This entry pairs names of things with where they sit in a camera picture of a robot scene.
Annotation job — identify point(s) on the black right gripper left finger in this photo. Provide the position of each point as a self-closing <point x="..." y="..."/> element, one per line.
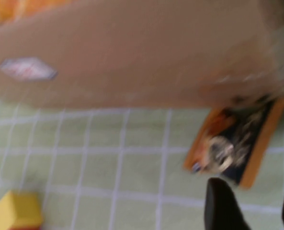
<point x="220" y="208"/>

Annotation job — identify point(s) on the orange and black snack pack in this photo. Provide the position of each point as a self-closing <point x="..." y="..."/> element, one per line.
<point x="237" y="143"/>

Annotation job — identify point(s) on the green checkered tablecloth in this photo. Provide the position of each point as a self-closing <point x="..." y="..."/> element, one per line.
<point x="108" y="167"/>

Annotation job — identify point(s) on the cardboard box printed F2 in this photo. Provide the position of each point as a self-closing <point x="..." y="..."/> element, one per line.
<point x="132" y="60"/>

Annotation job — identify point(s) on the yellow foam cube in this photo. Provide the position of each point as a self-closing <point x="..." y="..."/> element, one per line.
<point x="14" y="208"/>

